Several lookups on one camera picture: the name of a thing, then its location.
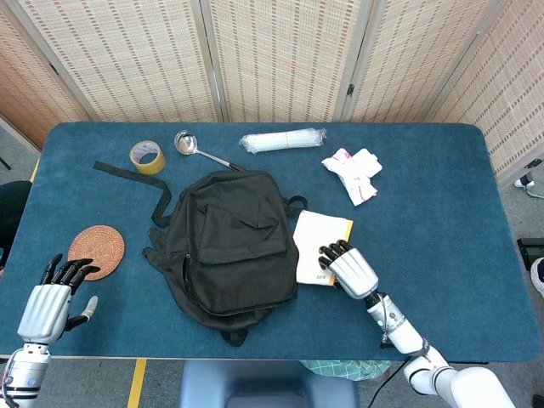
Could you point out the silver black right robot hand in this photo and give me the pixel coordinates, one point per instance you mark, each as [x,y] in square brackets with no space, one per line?
[353,272]

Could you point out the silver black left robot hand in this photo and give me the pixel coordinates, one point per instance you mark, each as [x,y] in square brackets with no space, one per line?
[42,310]

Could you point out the white and yellow booklet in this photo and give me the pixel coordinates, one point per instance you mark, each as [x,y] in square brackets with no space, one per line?
[316,236]

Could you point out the black fabric backpack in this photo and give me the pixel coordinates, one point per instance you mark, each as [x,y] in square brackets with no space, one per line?
[229,246]

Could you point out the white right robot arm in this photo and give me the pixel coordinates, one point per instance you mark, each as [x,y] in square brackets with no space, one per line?
[404,333]

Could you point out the round woven rattan coaster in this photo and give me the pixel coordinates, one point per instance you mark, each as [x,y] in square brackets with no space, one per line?
[100,248]

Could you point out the crumpled white red wipes packet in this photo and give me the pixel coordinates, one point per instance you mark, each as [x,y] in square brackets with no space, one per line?
[355,183]

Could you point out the black bulky object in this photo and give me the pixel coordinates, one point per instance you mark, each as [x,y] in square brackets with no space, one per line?
[13,221]

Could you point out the green checkered cloth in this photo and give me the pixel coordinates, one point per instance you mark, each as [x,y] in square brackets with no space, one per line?
[340,369]

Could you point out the white square plastic lid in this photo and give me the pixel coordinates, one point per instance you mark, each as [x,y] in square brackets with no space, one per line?
[369,163]

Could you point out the blue grey robot torso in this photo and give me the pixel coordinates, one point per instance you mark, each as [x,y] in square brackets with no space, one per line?
[268,382]

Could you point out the black box on floor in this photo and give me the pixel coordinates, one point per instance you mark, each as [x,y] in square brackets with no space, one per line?
[527,253]

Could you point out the yellow packing tape roll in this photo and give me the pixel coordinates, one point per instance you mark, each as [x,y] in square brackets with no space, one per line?
[153,166]

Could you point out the white sneaker with black trim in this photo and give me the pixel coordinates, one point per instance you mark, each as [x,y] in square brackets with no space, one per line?
[539,276]

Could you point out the white sneaker with grey ankle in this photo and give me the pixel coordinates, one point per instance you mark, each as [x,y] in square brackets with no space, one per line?
[527,180]

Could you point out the stainless steel ladle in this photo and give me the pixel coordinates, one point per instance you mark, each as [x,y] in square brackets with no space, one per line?
[186,142]

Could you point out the woven bamboo folding screen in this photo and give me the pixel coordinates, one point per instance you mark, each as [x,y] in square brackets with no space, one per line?
[280,55]

